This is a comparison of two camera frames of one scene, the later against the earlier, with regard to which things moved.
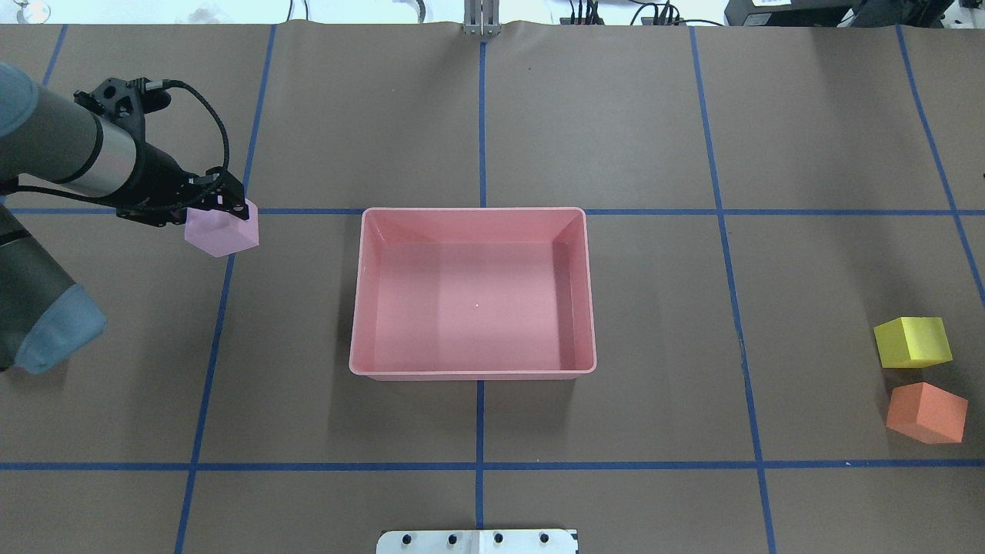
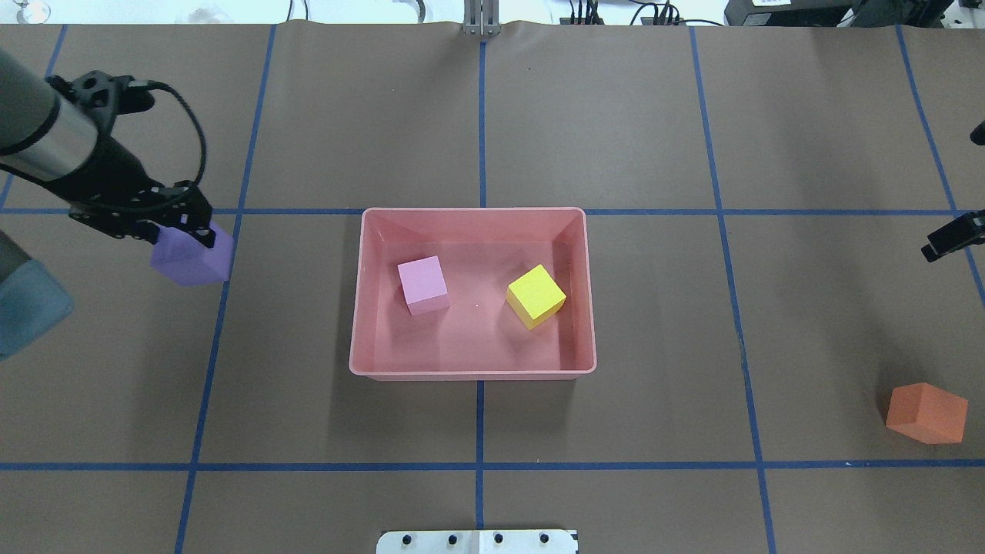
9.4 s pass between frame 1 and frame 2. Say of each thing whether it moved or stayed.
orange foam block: stayed
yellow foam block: moved
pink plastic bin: stayed
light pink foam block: moved
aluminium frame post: stayed
